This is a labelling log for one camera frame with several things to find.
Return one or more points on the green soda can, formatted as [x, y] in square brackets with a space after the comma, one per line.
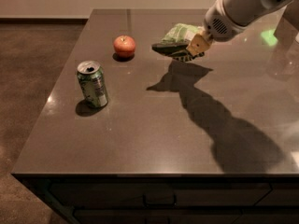
[91, 80]

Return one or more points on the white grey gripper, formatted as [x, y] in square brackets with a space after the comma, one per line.
[219, 26]

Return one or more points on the green jalapeno chip bag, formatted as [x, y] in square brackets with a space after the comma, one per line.
[174, 44]

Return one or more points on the dark drawer cabinet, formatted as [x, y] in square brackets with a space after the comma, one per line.
[87, 199]

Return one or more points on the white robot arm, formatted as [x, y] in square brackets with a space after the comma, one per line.
[245, 12]

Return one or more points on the red apple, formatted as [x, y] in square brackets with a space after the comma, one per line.
[124, 46]

